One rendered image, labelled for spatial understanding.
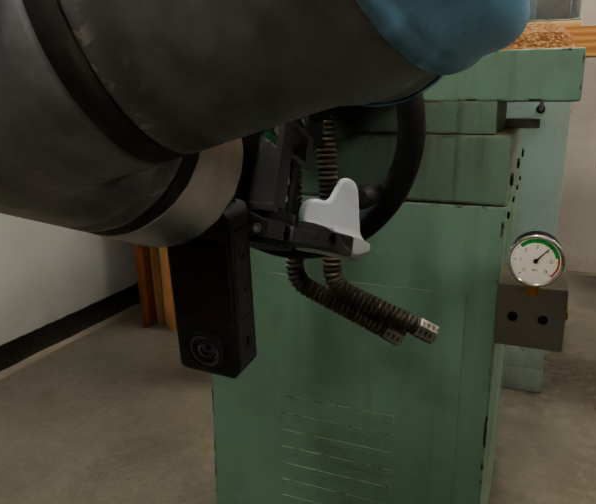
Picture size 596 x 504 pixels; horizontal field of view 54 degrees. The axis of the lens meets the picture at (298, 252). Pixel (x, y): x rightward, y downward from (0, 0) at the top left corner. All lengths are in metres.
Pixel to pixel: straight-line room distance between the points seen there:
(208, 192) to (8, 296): 1.83
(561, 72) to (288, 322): 0.50
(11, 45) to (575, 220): 3.15
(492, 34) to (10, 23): 0.12
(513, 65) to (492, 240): 0.22
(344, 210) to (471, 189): 0.37
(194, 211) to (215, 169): 0.02
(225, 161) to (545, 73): 0.55
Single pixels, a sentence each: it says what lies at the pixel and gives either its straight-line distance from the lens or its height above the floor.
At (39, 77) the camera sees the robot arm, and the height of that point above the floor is 0.84.
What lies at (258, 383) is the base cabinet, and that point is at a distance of 0.97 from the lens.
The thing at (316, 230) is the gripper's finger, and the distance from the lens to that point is 0.39.
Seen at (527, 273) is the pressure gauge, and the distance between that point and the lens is 0.74.
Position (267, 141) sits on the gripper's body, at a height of 0.81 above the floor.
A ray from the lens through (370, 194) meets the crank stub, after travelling 0.57.
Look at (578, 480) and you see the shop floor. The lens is 1.59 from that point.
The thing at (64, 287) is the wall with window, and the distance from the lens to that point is 2.27.
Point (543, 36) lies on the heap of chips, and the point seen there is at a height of 0.91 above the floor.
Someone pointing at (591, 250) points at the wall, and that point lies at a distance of 3.30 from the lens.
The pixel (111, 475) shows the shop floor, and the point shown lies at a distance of 1.53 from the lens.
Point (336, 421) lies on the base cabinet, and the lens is 0.94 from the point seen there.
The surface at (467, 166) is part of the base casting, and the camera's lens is 0.79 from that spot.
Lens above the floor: 0.84
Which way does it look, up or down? 14 degrees down
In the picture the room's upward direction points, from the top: straight up
